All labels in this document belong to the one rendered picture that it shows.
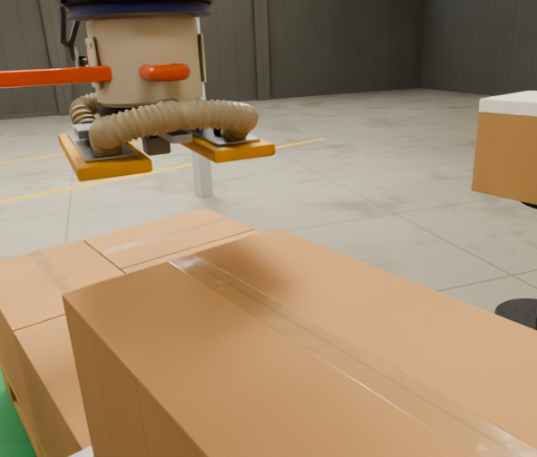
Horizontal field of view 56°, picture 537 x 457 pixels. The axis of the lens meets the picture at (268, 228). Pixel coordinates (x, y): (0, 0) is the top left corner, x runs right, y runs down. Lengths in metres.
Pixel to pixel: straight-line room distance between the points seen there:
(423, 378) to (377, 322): 0.11
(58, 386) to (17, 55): 10.86
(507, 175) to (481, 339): 1.75
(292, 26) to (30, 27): 5.62
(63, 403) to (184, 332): 0.67
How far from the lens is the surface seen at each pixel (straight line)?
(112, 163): 0.72
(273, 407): 0.52
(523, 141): 2.30
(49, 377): 1.37
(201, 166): 4.51
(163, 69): 0.73
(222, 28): 12.25
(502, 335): 0.66
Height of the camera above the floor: 1.28
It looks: 20 degrees down
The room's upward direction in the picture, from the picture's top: 2 degrees counter-clockwise
